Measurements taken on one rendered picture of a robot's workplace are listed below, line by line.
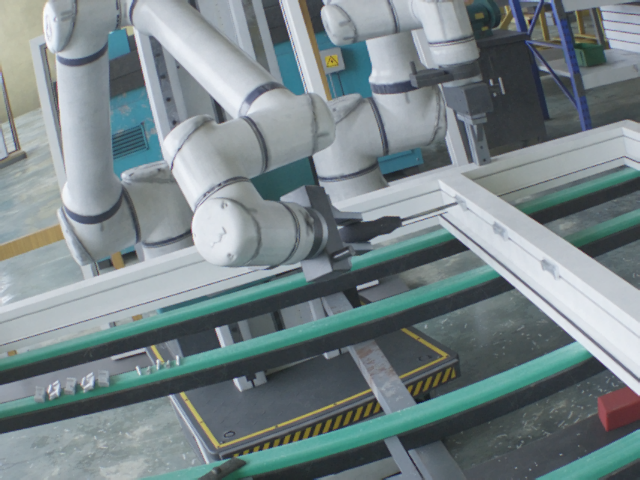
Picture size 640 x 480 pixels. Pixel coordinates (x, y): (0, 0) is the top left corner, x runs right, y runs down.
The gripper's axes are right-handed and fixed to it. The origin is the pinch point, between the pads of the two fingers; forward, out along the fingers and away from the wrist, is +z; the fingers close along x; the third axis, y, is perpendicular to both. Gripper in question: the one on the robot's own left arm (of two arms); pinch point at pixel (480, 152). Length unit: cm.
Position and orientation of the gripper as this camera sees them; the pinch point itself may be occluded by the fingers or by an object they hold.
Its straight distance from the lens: 161.9
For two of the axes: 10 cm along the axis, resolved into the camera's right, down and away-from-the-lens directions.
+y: 9.5, -2.9, 1.1
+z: 2.5, 9.3, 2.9
